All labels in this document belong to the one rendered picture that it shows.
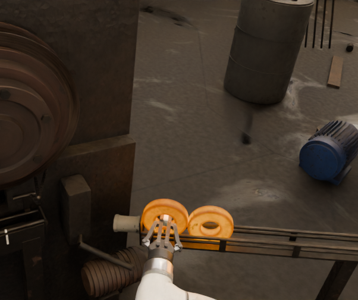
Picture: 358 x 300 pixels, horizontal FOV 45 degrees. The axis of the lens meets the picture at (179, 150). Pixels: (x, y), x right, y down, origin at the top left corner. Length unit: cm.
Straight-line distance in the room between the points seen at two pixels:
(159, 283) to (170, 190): 151
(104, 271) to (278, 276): 111
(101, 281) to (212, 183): 142
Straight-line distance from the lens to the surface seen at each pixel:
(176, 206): 140
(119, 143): 151
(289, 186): 296
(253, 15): 360
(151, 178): 274
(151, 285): 121
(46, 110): 110
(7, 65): 109
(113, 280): 156
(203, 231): 148
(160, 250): 130
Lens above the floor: 174
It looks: 35 degrees down
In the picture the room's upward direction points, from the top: 9 degrees clockwise
